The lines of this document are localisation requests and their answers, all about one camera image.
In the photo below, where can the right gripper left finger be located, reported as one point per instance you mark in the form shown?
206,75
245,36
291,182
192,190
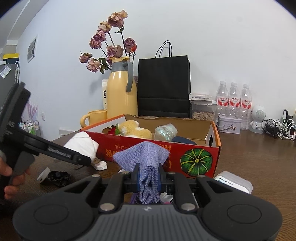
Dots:
114,194

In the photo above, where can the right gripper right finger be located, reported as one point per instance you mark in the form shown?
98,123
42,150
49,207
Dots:
183,197

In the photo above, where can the wet wipes pack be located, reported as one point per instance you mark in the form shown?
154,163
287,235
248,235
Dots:
235,181

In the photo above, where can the purple woven cloth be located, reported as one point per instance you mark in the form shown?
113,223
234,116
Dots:
149,156

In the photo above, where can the white cloth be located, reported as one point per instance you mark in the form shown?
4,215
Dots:
84,144

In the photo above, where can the navy blue pouch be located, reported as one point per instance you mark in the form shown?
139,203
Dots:
182,140

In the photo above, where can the pale green iridescent bundle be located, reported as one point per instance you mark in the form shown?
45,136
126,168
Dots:
165,132

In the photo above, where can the yellow plush sponge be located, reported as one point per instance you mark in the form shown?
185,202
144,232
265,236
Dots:
131,128

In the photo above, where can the white round cap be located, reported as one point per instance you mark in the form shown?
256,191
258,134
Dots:
100,166

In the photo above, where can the white round puck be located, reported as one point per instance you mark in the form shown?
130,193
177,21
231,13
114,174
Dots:
43,175

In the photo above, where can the red cardboard box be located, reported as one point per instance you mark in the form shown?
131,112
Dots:
198,158

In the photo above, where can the yellow mug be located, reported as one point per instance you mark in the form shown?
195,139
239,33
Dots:
93,117

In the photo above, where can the small white tin box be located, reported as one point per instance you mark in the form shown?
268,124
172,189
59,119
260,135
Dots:
228,124

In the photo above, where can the clear snack container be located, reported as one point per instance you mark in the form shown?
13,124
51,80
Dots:
202,107

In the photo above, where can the water bottle middle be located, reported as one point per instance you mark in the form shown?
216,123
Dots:
234,101

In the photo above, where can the water bottle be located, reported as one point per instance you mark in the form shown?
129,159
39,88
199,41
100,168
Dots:
234,101
222,98
246,103

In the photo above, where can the yellow thermos jug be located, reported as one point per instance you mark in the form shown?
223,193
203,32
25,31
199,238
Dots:
121,90

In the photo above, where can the water bottle left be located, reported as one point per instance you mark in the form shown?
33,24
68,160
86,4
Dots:
222,98

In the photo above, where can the white robot toy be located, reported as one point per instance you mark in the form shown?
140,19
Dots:
258,115

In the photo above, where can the water bottle right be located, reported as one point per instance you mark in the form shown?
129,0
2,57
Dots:
246,103

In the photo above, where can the black paper bag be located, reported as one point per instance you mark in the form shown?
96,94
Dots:
163,84

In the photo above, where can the dried rose bouquet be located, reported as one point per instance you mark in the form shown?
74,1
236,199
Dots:
102,40

